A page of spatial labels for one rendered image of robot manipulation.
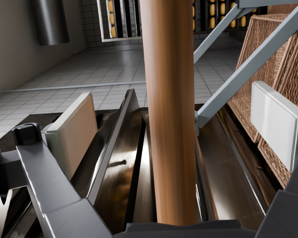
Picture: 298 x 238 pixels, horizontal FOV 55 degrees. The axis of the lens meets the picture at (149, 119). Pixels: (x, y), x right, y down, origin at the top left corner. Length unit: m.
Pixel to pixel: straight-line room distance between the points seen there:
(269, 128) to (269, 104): 0.01
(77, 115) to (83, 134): 0.01
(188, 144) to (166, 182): 0.03
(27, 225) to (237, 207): 0.64
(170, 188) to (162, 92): 0.07
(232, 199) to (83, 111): 0.83
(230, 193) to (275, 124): 0.84
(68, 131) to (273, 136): 0.11
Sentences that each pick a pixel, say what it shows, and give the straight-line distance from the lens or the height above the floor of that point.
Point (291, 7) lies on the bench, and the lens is 1.63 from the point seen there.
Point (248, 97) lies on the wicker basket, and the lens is 1.72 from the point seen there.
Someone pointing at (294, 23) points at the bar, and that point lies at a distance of 0.58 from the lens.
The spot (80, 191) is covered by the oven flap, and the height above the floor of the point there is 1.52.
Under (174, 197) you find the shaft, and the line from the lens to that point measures 0.20.
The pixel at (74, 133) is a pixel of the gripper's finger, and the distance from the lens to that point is 0.16.
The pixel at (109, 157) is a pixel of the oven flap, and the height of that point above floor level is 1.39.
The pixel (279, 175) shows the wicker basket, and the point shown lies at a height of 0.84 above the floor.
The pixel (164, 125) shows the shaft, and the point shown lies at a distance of 0.18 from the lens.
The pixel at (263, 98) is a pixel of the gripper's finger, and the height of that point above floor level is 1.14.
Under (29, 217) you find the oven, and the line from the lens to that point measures 1.03.
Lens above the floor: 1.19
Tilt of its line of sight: 4 degrees up
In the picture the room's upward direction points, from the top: 93 degrees counter-clockwise
